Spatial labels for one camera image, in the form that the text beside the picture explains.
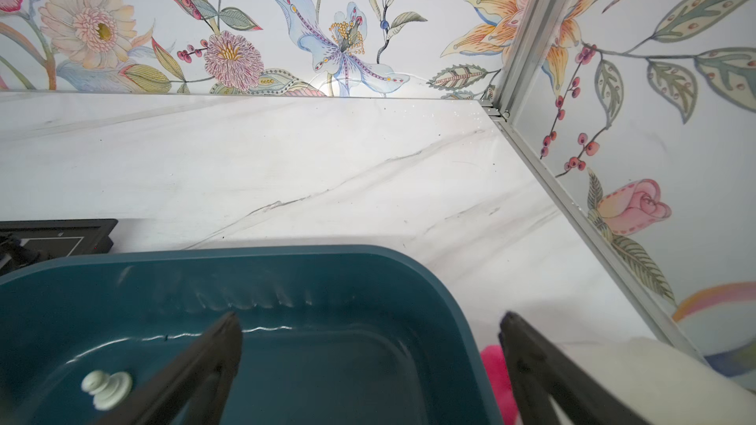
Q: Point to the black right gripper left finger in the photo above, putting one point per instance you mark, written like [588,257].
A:
[194,387]

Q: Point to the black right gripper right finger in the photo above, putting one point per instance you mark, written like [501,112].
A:
[544,381]

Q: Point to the white chess pawn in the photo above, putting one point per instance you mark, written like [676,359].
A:
[107,390]

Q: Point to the teal plastic tray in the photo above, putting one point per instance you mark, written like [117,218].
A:
[330,334]

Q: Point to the black white chessboard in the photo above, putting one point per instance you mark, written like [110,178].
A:
[28,242]

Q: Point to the aluminium frame corner post right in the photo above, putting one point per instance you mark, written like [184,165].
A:
[537,49]

